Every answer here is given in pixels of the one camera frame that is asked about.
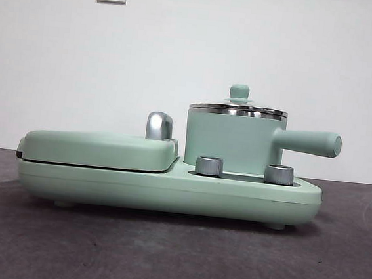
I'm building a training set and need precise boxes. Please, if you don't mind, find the glass pot lid green knob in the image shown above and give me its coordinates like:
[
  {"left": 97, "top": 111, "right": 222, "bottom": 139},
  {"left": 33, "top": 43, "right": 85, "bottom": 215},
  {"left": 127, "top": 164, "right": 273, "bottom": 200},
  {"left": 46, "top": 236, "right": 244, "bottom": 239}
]
[{"left": 188, "top": 79, "right": 292, "bottom": 119}]

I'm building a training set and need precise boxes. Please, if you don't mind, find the silver control knob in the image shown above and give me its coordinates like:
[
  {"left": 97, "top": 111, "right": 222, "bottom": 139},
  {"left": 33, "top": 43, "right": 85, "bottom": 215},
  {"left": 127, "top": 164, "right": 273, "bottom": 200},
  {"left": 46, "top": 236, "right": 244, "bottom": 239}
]
[
  {"left": 263, "top": 163, "right": 295, "bottom": 186},
  {"left": 194, "top": 154, "right": 224, "bottom": 177}
]

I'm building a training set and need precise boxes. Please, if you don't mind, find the mint green breakfast machine base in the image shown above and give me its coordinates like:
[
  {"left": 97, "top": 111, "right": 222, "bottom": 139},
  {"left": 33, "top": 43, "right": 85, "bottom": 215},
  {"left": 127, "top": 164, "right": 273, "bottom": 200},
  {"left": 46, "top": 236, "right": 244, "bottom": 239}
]
[{"left": 13, "top": 141, "right": 325, "bottom": 234}]

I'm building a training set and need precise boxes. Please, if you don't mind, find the mint green pot with handle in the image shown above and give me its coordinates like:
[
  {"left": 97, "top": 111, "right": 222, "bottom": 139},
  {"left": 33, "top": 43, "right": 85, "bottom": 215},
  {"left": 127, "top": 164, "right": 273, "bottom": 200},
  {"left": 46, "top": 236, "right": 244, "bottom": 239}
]
[{"left": 182, "top": 108, "right": 345, "bottom": 181}]

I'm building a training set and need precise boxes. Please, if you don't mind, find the green griddle lid chrome handle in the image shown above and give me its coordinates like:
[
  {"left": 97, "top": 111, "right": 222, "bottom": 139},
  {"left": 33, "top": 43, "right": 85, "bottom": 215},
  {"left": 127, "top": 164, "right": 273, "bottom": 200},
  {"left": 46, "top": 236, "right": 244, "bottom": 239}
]
[{"left": 15, "top": 97, "right": 184, "bottom": 176}]

